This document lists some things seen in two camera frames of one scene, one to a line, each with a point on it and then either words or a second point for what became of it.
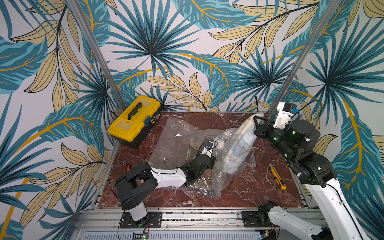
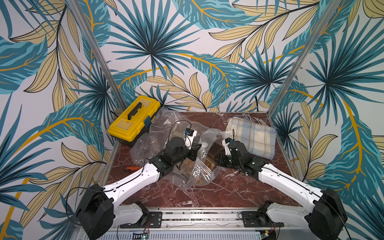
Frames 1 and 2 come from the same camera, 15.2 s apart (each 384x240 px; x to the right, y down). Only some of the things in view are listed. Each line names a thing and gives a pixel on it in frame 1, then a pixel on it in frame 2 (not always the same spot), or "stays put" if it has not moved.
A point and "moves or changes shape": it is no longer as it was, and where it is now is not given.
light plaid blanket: x=241 y=143 moves or changes shape
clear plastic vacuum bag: x=211 y=158 moves or changes shape
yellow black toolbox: x=132 y=127 stays put
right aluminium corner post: x=321 y=27 stays put
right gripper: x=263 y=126 to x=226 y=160
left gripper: x=213 y=160 to x=194 y=150
